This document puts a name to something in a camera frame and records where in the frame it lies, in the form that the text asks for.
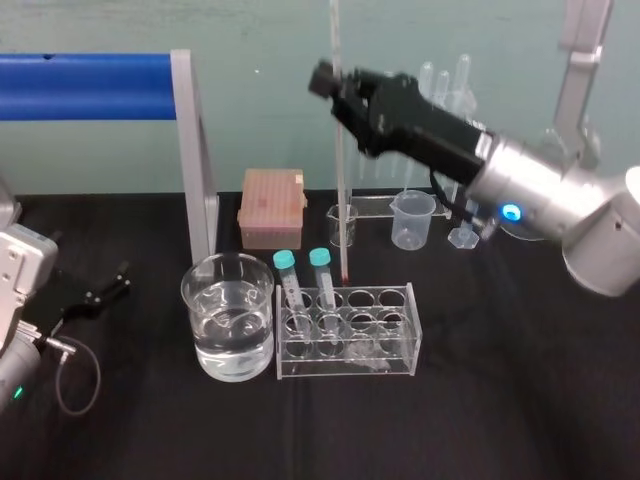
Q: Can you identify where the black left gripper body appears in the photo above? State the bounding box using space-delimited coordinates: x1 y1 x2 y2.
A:
22 269 101 337

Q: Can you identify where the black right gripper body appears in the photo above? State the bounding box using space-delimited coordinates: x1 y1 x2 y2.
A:
357 73 495 188

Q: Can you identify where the long glass thermometer red tip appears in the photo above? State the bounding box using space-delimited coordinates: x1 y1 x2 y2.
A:
328 0 352 284

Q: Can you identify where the clear glass test tube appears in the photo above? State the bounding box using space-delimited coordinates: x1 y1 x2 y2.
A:
455 53 474 121
418 60 435 99
435 69 451 114

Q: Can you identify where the clear plastic measuring beaker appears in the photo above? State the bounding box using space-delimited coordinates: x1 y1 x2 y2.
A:
389 189 437 252

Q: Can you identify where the small empty glass beaker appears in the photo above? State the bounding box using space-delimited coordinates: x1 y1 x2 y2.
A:
326 203 360 249

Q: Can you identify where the large glass beaker with water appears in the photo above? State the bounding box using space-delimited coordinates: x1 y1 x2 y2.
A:
180 252 277 384

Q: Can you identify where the plastic tube with teal cap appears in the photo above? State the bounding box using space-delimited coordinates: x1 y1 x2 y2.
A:
307 247 343 347
272 249 314 347

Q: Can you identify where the clear acrylic test tube rack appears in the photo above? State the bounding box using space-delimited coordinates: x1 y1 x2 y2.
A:
274 281 424 381

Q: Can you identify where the small clear graduated cylinder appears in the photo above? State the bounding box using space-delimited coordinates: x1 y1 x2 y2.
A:
447 198 482 250

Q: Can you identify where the brown pipette tip box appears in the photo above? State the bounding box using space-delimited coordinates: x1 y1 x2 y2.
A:
236 167 308 251

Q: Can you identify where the blue horizontal pipe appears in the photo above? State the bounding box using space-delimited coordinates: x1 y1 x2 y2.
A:
0 51 179 123

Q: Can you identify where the black table cloth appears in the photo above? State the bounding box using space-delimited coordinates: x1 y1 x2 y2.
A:
0 188 640 480

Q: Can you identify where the thin dark right gripper cable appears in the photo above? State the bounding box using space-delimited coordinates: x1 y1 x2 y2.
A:
428 170 500 242

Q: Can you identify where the thin dark gripper cable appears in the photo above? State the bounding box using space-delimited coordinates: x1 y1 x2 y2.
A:
35 333 103 416
428 170 500 242

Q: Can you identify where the thin dark left gripper cable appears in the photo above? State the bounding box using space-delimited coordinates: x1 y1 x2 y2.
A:
35 333 103 416

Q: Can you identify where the grey frame post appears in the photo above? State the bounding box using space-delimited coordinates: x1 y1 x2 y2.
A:
169 48 221 267

